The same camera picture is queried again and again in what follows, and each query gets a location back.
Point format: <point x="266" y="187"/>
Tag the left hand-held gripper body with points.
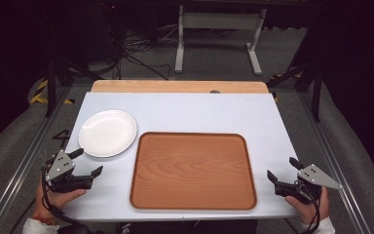
<point x="60" y="164"/>

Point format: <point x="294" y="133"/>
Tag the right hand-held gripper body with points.
<point x="315" y="175"/>

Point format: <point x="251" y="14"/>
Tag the white round plate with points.
<point x="107" y="133"/>

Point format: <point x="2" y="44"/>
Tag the brown wooden tray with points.
<point x="193" y="170"/>

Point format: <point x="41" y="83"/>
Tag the person's right hand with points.
<point x="311" y="211"/>

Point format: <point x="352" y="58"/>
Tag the person's left hand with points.
<point x="53" y="201"/>

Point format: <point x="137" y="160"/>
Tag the yellow black floor tape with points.
<point x="284" y="77"/>
<point x="37" y="97"/>

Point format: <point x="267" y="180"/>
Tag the black metal stand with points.
<point x="316" y="94"/>
<point x="51" y="87"/>

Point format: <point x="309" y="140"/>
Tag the grey desk grommet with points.
<point x="215" y="91"/>

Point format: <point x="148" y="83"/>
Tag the aluminium floor rail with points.
<point x="331" y="162"/>
<point x="22" y="169"/>

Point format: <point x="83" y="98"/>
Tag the black triangular bracket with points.
<point x="63" y="135"/>

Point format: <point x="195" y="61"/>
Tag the grey metal table frame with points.
<point x="220" y="21"/>

